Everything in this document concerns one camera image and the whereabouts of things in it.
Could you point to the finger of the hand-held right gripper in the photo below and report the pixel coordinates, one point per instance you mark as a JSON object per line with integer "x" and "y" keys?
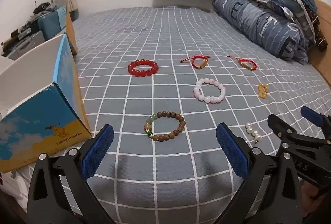
{"x": 297, "y": 140}
{"x": 311, "y": 115}

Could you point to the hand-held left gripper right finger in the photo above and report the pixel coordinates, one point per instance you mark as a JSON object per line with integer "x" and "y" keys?
{"x": 232, "y": 152}

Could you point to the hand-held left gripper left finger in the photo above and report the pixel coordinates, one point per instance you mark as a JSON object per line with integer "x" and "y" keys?
{"x": 98, "y": 152}

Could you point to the blue and yellow cardboard box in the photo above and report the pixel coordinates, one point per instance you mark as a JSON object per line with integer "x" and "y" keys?
{"x": 38, "y": 120}

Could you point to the wooden headboard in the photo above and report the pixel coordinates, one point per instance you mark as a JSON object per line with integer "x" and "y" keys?
{"x": 323, "y": 58}

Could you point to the white cloth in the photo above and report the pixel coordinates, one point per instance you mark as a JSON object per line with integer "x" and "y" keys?
{"x": 13, "y": 184}

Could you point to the folded blue striped quilt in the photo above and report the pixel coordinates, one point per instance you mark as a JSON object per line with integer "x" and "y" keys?
{"x": 258, "y": 19}

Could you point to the blue camouflage pillow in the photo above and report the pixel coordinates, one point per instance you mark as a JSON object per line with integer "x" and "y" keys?
{"x": 289, "y": 4}

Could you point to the grey checked bed sheet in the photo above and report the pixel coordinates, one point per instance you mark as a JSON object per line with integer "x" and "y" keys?
{"x": 168, "y": 32}

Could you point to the teal suitcase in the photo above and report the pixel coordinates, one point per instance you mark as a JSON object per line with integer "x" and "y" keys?
{"x": 50, "y": 22}

